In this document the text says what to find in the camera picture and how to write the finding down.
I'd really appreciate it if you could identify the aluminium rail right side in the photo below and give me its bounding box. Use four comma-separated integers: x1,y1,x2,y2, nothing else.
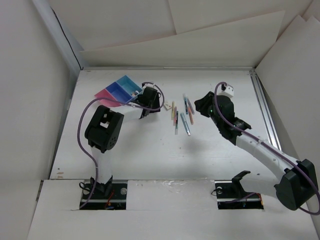
249,69,282,151

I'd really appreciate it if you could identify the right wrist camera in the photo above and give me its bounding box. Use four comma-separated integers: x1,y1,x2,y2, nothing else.
220,83,235,99

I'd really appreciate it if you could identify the dark blue drawer box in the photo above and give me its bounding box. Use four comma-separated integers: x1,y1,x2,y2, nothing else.
105,82,133,103

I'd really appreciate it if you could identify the blue black pen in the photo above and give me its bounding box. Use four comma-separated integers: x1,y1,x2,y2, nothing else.
183,93,189,115

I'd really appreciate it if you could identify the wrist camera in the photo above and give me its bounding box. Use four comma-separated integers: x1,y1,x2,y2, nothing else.
220,83,235,99
141,82,154,90

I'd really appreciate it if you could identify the light blue drawer box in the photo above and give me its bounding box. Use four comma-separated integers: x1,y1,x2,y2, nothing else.
116,75,143,101

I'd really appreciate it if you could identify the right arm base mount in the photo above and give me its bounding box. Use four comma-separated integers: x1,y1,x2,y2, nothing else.
211,170,264,210

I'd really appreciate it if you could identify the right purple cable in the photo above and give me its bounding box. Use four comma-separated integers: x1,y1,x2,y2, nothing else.
214,81,320,215

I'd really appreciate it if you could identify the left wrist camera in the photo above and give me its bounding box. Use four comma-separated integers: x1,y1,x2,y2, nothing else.
141,82,154,90

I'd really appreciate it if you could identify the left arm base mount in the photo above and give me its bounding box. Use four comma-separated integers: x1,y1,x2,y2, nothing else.
79,177,128,211

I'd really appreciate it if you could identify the yellow highlighter pen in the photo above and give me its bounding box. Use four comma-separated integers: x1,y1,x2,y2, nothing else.
171,101,175,120

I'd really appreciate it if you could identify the orange highlighter pen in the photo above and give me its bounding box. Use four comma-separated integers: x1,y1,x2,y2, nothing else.
187,98,194,125

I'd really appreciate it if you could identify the purple cable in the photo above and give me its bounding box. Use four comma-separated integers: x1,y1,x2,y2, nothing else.
76,81,165,210
214,81,320,215

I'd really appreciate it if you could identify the pink highlighter pen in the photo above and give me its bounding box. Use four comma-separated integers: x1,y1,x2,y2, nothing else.
173,106,177,126

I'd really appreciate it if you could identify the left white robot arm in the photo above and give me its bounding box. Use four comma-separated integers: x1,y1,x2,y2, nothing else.
77,85,164,199

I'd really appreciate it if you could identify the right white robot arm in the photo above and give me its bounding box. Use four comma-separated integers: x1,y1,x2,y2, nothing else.
194,91,320,211

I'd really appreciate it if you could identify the pink drawer box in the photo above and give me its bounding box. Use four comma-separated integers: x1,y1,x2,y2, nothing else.
94,88,122,108

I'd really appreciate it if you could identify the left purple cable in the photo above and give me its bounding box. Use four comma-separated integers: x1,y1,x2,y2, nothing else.
76,81,165,210

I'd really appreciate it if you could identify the white boxed eraser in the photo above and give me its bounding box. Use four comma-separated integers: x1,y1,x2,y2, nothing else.
163,101,172,111

